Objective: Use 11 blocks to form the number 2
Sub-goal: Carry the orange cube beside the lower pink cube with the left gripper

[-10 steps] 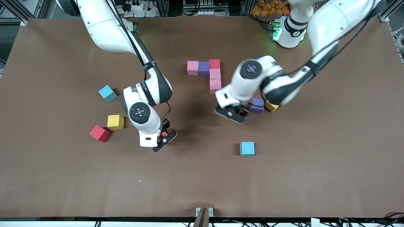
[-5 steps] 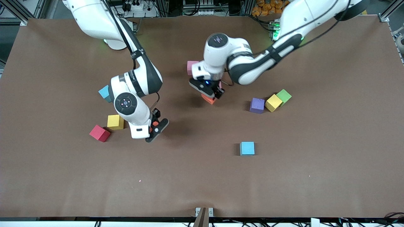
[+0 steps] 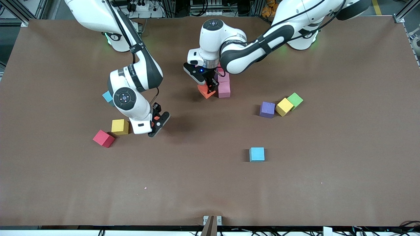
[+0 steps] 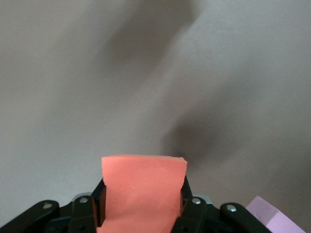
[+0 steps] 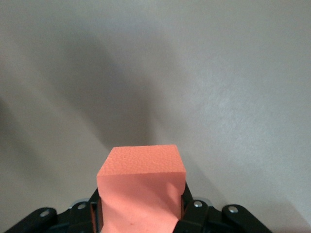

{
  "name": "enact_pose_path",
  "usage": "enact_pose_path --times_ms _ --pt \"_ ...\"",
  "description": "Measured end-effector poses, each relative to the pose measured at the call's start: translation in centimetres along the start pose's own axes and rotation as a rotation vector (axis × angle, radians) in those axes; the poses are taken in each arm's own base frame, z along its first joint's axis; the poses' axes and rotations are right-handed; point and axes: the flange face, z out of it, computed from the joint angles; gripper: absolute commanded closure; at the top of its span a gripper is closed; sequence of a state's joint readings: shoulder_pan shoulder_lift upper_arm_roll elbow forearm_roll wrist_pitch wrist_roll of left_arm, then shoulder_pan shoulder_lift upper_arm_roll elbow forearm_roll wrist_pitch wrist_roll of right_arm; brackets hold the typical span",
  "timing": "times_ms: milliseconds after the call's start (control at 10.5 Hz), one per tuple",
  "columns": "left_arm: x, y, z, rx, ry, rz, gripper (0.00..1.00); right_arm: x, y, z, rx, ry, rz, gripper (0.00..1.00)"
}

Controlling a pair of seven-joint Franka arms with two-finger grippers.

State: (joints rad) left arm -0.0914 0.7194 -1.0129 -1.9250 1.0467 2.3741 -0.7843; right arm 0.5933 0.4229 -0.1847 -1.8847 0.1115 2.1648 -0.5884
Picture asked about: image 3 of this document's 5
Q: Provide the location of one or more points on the aluminium frame post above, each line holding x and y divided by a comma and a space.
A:
16, 8
407, 11

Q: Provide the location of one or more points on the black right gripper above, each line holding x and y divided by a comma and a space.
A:
156, 108

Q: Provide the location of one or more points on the blue foam cube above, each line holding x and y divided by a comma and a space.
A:
257, 154
107, 97

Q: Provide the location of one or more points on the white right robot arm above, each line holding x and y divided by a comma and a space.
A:
95, 16

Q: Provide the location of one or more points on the white label tag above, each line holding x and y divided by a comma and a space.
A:
327, 231

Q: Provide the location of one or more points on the white power strip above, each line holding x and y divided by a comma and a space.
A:
141, 6

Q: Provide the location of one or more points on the red foam cube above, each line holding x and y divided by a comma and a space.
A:
103, 138
220, 69

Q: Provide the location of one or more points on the brown table cover sheet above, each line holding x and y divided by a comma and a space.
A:
328, 147

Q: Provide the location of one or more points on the grey equipment rack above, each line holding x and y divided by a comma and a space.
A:
210, 5

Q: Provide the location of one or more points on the yellow foam cube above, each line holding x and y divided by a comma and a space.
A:
284, 107
119, 126

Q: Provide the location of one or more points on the bag of orange fruits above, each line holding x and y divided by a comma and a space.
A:
270, 5

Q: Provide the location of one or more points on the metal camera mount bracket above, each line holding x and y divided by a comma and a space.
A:
211, 226

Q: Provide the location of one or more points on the purple foam cube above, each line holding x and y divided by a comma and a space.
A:
267, 109

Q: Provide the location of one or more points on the green foam cube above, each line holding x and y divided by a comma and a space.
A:
296, 99

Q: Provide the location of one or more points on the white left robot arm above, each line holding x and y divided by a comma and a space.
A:
213, 42

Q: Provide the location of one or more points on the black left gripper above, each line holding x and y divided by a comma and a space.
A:
210, 77

